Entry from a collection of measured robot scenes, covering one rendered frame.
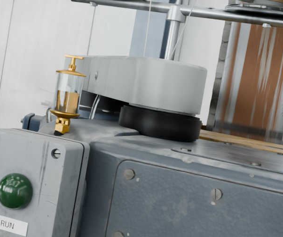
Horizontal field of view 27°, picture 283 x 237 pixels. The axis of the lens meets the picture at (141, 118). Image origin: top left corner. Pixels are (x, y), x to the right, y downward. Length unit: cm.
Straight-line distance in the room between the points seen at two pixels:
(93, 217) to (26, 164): 8
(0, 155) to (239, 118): 55
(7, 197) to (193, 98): 24
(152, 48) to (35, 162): 506
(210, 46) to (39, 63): 190
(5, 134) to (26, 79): 611
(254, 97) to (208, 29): 491
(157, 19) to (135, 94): 493
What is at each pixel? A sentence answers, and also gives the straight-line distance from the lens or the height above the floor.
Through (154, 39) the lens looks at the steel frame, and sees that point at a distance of 553.
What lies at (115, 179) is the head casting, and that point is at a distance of 50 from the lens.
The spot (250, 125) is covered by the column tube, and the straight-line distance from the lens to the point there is 97.
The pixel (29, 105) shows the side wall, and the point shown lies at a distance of 656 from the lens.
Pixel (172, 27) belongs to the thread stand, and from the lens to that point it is 85.
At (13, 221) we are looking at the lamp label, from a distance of 49.
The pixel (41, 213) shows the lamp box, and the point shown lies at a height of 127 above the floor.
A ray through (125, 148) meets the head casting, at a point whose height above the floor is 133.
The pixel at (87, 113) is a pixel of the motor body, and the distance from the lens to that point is 97.
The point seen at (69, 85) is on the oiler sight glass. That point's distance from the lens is 55.
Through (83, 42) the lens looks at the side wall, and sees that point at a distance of 631.
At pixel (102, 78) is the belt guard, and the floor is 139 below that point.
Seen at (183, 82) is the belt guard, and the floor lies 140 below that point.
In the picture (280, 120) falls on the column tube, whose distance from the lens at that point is 96.
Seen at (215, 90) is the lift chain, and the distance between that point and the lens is 104.
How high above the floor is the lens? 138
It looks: 3 degrees down
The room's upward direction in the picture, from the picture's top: 10 degrees clockwise
